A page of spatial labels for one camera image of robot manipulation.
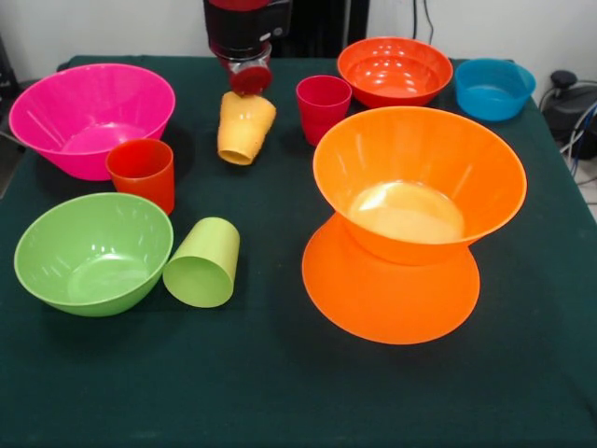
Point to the green plastic bowl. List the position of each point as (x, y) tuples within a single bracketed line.
[(93, 252)]

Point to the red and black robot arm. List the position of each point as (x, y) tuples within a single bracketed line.
[(238, 28)]

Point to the magenta plastic cup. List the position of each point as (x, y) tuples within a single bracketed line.
[(322, 116)]

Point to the orange plastic bowl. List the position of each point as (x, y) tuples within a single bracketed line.
[(387, 303), (420, 149)]

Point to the dark green table cloth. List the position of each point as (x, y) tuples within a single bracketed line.
[(233, 373)]

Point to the red plastic cup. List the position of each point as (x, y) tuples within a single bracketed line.
[(140, 179)]

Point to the black cabinet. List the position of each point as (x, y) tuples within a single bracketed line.
[(326, 28)]

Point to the red-orange plastic bowl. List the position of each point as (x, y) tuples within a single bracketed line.
[(396, 65)]

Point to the yellow plastic cup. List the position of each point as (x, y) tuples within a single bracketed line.
[(242, 130)]

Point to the green plastic cup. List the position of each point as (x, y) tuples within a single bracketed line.
[(200, 280)]

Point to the blue plastic bowl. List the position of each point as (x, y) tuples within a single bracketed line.
[(490, 105)]

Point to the black equipment box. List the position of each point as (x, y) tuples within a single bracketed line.
[(7, 70)]

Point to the pink plastic bowl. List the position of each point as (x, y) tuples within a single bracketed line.
[(46, 107)]

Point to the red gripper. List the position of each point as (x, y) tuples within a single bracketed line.
[(251, 81)]

